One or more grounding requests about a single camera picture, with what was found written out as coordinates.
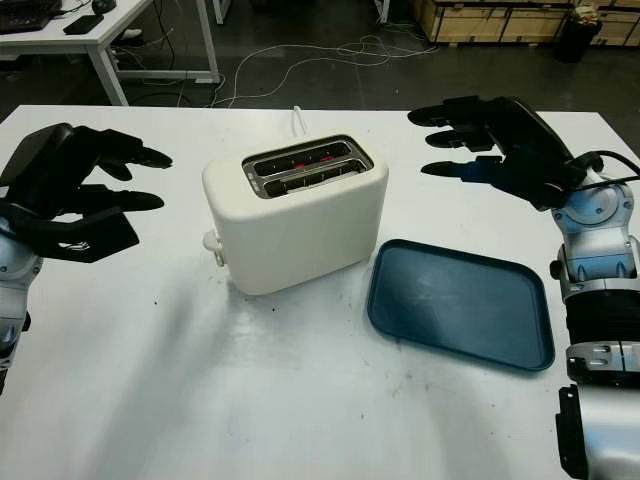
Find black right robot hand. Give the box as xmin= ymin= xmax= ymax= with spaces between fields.
xmin=407 ymin=95 xmax=576 ymax=211

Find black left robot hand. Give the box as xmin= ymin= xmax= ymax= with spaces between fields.
xmin=0 ymin=123 xmax=174 ymax=226

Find dark blue plastic tray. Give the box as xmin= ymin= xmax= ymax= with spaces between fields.
xmin=366 ymin=238 xmax=556 ymax=377

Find white two-slot toaster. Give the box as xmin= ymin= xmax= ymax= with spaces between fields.
xmin=201 ymin=134 xmax=390 ymax=296

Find black trash bin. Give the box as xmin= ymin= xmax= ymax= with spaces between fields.
xmin=553 ymin=5 xmax=601 ymax=64

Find stacked wooden crates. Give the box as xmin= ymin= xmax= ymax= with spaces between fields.
xmin=409 ymin=0 xmax=640 ymax=47

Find black smartphone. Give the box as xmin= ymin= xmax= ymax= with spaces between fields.
xmin=63 ymin=14 xmax=105 ymax=36

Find black laptop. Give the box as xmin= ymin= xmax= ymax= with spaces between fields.
xmin=0 ymin=0 xmax=64 ymax=34

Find white office desk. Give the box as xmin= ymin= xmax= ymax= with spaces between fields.
xmin=0 ymin=0 xmax=221 ymax=106

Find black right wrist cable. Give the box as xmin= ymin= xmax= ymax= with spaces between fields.
xmin=564 ymin=149 xmax=640 ymax=191

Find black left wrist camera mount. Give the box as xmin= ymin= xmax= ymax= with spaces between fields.
xmin=0 ymin=199 xmax=141 ymax=265

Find white cable on floor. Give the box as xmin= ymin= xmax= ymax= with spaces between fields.
xmin=212 ymin=34 xmax=436 ymax=109

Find white metal table frame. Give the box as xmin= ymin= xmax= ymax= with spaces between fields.
xmin=212 ymin=0 xmax=390 ymax=25

